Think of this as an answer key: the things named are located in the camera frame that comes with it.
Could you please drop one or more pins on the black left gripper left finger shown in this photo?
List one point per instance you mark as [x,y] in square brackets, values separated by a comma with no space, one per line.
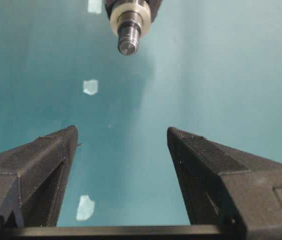
[34,177]

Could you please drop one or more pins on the silver metal washer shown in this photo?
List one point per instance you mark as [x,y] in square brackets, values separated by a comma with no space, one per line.
[135,12]

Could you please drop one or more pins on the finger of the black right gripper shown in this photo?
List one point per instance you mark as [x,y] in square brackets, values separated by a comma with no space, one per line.
[108,4]
[152,7]

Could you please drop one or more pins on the dark metal stepped shaft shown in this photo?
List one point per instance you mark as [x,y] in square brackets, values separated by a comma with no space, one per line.
[128,39]

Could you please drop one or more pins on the pale blue tape marker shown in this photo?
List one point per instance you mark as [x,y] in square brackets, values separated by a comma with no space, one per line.
[90,87]

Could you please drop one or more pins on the pale tape marker far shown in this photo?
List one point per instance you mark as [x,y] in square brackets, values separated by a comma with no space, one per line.
[95,6]

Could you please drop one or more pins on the teal table cloth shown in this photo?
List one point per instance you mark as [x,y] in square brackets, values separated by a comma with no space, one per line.
[208,67]

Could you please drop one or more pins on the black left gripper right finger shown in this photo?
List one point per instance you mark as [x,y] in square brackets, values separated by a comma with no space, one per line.
[225,186]

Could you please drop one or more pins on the pale tape marker near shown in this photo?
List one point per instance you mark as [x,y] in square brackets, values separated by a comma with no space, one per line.
[85,208]

